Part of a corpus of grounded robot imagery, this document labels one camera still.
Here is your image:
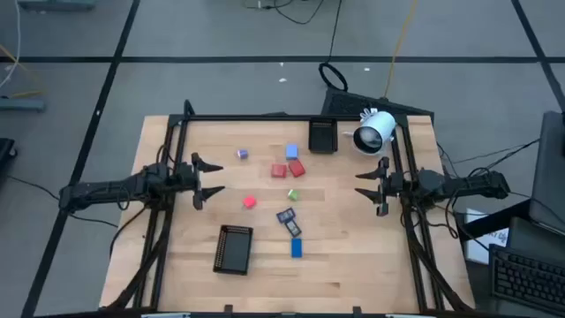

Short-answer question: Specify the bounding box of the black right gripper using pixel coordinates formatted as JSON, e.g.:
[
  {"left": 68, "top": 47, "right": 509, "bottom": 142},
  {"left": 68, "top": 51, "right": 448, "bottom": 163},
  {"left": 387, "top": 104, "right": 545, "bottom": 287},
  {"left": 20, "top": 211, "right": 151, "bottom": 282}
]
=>
[{"left": 354, "top": 155, "right": 421, "bottom": 217}]

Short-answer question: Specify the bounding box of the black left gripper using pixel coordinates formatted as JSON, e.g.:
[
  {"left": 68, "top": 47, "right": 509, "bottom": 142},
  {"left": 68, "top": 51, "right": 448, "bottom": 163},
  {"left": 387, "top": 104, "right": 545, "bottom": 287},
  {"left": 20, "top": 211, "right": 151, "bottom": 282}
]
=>
[{"left": 167, "top": 152, "right": 227, "bottom": 211}]

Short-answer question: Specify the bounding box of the blue digital clock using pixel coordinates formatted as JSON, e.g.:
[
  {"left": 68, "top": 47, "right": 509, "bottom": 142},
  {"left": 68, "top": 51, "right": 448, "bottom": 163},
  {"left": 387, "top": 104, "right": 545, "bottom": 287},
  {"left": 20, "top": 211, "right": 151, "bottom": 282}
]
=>
[{"left": 275, "top": 207, "right": 297, "bottom": 224}]

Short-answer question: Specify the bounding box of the dark-framed digital clock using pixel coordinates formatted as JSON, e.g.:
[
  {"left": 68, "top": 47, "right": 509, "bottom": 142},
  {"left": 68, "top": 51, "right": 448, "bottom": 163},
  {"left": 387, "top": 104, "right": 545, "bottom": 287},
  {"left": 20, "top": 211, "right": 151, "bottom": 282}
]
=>
[{"left": 284, "top": 219, "right": 303, "bottom": 239}]

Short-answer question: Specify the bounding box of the white spotlight lamp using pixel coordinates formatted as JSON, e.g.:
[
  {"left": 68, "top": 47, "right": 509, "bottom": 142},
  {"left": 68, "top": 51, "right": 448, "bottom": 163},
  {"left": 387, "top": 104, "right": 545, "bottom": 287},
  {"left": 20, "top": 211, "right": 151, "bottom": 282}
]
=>
[{"left": 342, "top": 107, "right": 397, "bottom": 156}]

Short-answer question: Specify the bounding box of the small black plastic basket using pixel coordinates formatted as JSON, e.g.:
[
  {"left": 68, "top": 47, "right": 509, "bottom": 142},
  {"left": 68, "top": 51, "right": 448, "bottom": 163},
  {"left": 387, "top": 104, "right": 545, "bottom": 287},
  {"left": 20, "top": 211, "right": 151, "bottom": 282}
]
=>
[{"left": 307, "top": 117, "right": 339, "bottom": 155}]

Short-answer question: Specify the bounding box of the large black plastic basket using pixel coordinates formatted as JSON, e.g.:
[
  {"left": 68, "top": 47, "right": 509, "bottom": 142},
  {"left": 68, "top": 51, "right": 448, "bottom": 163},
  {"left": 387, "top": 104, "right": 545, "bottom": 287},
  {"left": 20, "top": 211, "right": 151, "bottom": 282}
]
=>
[{"left": 213, "top": 223, "right": 254, "bottom": 276}]

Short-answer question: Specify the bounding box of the black desk bar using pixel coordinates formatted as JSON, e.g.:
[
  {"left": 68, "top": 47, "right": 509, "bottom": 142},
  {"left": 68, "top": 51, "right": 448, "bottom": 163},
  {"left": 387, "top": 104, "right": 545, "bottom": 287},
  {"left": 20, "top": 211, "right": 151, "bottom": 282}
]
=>
[{"left": 457, "top": 199, "right": 531, "bottom": 242}]

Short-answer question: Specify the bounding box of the white paper sign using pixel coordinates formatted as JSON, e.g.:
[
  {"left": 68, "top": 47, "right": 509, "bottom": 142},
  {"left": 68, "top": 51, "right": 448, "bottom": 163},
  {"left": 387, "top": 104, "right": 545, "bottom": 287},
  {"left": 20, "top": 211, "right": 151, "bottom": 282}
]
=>
[{"left": 464, "top": 207, "right": 509, "bottom": 266}]

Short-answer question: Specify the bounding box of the dark grey monitor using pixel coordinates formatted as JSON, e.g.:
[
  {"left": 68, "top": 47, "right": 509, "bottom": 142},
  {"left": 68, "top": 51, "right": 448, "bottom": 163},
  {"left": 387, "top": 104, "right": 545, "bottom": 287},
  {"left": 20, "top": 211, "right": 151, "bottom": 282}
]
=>
[{"left": 528, "top": 110, "right": 565, "bottom": 238}]

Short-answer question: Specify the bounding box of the black keyboard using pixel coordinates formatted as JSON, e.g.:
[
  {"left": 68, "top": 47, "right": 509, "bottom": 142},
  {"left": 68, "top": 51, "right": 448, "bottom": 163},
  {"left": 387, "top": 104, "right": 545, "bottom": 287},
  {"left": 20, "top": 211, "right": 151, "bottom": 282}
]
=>
[{"left": 487, "top": 243, "right": 565, "bottom": 316}]

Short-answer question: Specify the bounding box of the grey floor bar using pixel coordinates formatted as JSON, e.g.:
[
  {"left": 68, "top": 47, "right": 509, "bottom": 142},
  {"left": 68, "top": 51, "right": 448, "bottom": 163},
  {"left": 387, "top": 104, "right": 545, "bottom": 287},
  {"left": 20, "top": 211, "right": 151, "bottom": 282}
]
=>
[
  {"left": 0, "top": 97, "right": 47, "bottom": 113},
  {"left": 17, "top": 0, "right": 97, "bottom": 11}
]

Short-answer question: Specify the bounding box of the black floor object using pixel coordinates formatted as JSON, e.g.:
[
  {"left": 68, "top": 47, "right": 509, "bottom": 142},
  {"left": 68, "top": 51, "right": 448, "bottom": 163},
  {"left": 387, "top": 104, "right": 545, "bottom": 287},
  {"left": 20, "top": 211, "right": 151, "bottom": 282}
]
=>
[{"left": 0, "top": 137, "right": 19, "bottom": 178}]

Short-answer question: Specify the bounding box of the black metal table frame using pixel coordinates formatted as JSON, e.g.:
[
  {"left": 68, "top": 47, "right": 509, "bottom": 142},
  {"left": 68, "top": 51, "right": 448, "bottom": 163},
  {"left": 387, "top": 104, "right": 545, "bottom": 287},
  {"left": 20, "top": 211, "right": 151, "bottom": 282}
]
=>
[{"left": 103, "top": 99, "right": 476, "bottom": 315}]

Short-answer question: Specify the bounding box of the black looped floor cable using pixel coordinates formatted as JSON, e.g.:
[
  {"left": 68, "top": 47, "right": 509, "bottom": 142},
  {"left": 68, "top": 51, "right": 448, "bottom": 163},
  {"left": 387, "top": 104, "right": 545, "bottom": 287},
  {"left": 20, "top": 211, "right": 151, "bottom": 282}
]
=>
[{"left": 317, "top": 0, "right": 350, "bottom": 94}]

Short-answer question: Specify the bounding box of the yellow cable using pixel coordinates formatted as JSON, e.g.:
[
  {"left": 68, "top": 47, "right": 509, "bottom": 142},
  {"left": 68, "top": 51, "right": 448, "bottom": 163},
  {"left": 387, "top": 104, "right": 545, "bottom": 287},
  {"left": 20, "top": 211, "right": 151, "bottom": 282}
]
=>
[{"left": 382, "top": 0, "right": 418, "bottom": 99}]

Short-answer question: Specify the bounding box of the thin black floor cable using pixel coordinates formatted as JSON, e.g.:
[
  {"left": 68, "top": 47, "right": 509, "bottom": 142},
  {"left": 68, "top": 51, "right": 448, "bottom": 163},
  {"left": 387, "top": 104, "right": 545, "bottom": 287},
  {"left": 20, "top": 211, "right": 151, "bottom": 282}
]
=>
[{"left": 0, "top": 174, "right": 119, "bottom": 229}]

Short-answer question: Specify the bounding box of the white floor cable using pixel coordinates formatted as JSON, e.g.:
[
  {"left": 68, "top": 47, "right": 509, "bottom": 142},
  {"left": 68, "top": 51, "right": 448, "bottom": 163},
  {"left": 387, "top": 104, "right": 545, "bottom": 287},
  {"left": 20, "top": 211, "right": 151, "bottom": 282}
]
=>
[{"left": 0, "top": 0, "right": 22, "bottom": 89}]

